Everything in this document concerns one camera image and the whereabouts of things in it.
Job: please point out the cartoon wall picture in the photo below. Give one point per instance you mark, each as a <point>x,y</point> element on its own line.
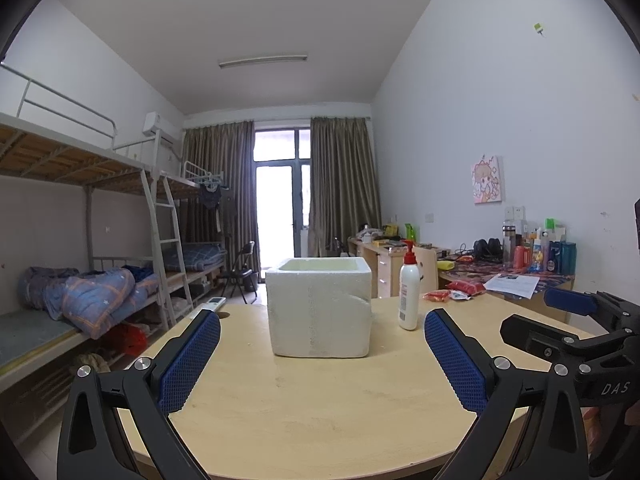
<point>486,181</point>

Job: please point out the brown curtain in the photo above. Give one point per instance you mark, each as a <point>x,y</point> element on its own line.
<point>343,184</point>
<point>224,210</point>

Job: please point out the white paper sheet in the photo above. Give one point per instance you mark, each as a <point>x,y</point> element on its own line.
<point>517,285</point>

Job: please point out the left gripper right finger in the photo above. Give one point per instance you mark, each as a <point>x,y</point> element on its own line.
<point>552,442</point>

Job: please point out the metal bunk bed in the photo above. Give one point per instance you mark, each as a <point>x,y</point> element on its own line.
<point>151,167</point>

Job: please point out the red snack packet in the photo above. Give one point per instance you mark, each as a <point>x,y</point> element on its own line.
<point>441,295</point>

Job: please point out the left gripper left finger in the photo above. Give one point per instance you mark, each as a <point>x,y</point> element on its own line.
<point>93,441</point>

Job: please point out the black folding chair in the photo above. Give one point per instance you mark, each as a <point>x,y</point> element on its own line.
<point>241,275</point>

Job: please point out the person right hand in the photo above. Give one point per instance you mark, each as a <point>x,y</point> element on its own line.
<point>592,424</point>

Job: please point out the right brown curtain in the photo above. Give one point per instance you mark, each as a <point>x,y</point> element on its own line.
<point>343,184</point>

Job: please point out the white foam box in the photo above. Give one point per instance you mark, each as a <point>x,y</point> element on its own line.
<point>320,308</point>

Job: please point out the large red snack bag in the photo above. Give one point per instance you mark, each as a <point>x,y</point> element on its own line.
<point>468,288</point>

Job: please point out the blue plaid quilt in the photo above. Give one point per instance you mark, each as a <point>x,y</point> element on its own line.
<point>93,302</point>

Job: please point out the white remote control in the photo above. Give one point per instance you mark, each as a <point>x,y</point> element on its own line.
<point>214,304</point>

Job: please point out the toiletry bottles group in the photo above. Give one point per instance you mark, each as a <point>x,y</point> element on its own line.
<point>545,249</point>

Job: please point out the glass balcony door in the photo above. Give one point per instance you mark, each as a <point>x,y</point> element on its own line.
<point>282,168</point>

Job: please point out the left brown curtain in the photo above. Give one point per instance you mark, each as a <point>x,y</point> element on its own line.
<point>224,210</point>

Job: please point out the black headphones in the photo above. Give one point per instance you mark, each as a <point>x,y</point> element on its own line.
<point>488,250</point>

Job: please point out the red pump lotion bottle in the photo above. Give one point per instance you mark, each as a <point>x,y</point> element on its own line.
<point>409,290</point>

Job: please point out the white air conditioner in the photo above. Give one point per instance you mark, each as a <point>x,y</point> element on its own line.
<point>155,124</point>

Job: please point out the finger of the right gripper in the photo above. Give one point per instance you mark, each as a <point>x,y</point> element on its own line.
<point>555,346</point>
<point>594,304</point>

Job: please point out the wooden desk with drawers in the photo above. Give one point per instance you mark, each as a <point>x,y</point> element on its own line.
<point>385,263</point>

